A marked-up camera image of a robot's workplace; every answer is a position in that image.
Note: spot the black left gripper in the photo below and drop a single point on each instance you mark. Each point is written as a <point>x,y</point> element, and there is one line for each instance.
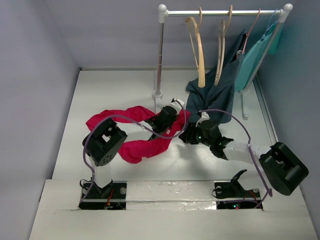
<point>172,120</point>

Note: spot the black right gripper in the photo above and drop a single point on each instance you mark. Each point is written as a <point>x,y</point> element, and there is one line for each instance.
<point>189,135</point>

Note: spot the red t shirt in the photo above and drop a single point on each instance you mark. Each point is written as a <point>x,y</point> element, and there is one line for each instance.
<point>133,151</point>

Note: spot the beige wooden hanger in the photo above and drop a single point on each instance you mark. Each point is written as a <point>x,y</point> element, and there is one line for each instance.
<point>222,45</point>
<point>193,27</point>

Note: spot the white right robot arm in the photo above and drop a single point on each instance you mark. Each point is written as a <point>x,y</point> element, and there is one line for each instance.
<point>283,169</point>

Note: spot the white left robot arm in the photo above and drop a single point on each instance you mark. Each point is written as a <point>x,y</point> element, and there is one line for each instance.
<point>134,134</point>

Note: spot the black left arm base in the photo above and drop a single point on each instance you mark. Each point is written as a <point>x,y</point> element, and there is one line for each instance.
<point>111,197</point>

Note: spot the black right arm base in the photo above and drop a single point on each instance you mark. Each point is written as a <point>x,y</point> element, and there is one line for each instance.
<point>230,194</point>

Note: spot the dark teal t shirt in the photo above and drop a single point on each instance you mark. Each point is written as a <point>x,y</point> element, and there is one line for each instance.
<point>219,96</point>

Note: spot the turquoise t shirt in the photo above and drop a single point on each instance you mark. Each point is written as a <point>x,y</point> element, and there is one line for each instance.
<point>252,57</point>

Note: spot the blue hanger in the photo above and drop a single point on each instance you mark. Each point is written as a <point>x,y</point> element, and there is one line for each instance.
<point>269,24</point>

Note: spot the pink hanger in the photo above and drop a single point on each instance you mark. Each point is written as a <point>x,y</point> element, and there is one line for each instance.
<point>250,31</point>

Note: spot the white clothes rack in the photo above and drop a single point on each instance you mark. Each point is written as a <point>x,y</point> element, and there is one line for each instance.
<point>163,12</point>

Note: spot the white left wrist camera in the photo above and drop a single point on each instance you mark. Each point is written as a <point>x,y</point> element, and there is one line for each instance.
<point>177,103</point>

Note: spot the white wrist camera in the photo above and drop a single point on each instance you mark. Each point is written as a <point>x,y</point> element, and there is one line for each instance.
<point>177,103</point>
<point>202,116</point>

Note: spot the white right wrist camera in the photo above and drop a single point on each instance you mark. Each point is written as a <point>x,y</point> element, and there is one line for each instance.
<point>202,116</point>

